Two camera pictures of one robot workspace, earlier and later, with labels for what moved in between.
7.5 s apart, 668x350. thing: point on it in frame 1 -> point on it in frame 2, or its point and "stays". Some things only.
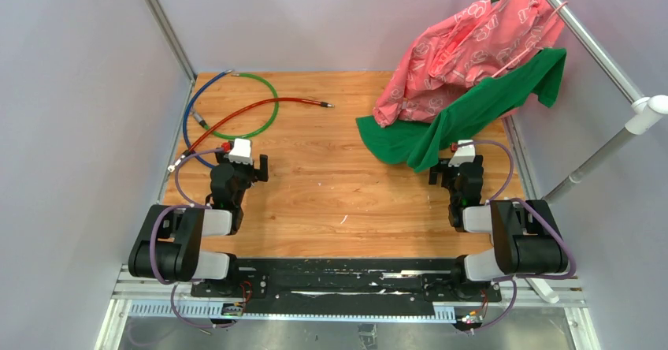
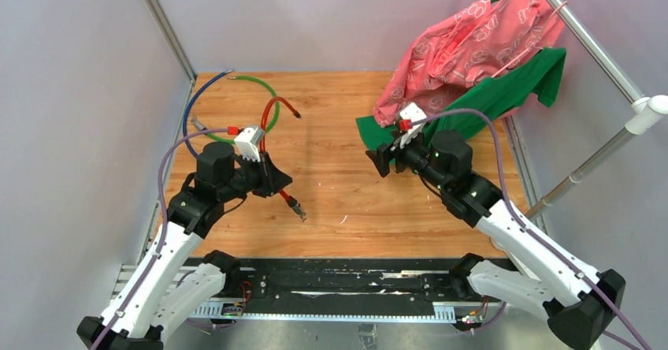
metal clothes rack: x=647 y=111 stays
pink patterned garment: x=481 y=41 stays
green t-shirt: x=417 y=143 stays
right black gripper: x=441 y=167 -> x=383 y=155
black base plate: x=348 y=286 stays
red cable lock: x=188 y=148 -> x=290 y=201
